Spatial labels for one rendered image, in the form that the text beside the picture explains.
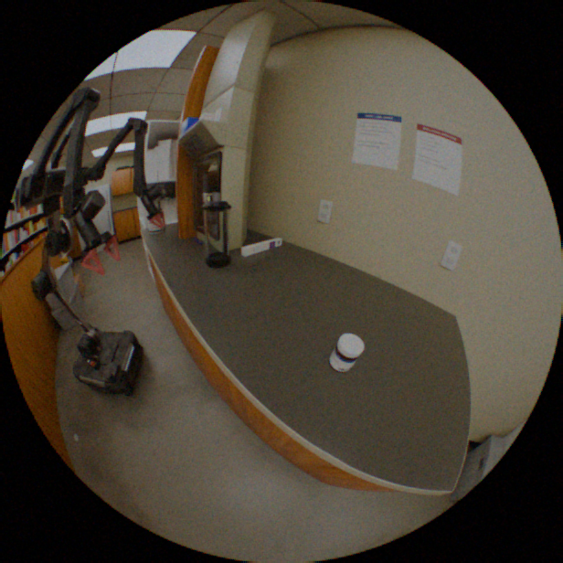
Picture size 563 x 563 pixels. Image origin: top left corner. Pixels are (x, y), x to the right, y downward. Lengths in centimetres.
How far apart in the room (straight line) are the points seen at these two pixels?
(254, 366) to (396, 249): 71
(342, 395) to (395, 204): 72
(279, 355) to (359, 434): 21
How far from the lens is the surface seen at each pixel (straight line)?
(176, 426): 134
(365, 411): 33
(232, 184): 77
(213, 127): 76
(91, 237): 59
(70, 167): 66
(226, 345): 35
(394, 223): 79
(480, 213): 87
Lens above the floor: 122
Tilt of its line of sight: 30 degrees down
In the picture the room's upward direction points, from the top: 7 degrees clockwise
